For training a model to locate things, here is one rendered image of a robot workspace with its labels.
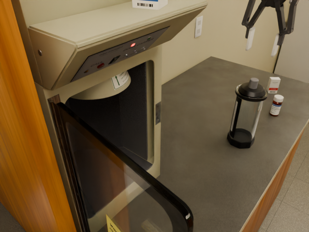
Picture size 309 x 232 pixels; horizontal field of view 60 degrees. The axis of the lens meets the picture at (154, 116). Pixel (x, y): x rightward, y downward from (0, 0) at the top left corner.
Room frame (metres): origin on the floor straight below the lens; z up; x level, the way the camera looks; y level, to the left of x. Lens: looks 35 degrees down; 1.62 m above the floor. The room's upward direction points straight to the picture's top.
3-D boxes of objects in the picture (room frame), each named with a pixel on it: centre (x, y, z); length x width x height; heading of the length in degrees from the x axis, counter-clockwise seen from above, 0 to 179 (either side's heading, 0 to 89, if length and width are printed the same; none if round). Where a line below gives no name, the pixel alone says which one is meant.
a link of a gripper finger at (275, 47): (0.79, -0.37, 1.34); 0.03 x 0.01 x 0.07; 140
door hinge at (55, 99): (0.40, 0.17, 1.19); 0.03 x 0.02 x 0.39; 140
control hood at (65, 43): (0.48, 0.04, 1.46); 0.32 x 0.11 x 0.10; 140
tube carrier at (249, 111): (0.82, -0.34, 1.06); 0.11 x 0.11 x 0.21
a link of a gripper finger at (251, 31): (0.84, -0.31, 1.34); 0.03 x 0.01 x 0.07; 140
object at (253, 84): (0.82, -0.34, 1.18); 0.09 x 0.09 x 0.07
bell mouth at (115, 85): (0.59, 0.15, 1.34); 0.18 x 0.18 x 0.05
